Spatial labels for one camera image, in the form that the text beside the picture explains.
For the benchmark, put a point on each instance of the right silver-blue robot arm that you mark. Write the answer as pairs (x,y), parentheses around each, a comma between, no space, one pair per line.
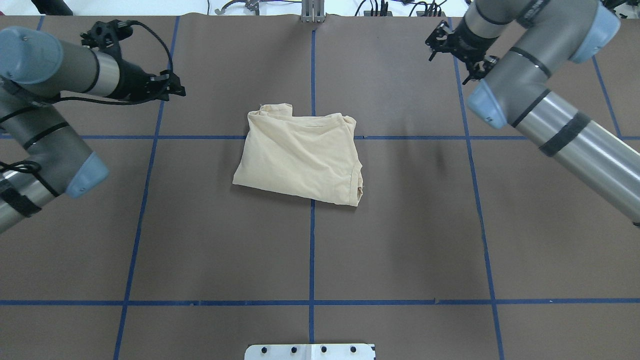
(515,91)

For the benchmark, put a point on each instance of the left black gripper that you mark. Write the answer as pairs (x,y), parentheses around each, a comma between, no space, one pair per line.
(132,80)

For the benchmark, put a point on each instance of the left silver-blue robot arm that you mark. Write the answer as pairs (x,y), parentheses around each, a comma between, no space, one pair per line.
(39,71)

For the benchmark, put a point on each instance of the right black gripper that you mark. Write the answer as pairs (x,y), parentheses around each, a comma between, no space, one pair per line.
(468,43)

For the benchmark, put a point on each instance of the cream long-sleeve printed shirt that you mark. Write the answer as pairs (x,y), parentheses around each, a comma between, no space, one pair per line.
(312,157)

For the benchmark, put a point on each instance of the aluminium frame post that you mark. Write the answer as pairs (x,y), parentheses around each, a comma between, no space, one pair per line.
(313,11)

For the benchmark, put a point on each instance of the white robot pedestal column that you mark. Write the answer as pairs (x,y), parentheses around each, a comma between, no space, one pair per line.
(320,351)

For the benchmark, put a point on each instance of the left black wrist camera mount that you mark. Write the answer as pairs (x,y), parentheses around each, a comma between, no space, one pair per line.
(106,37)

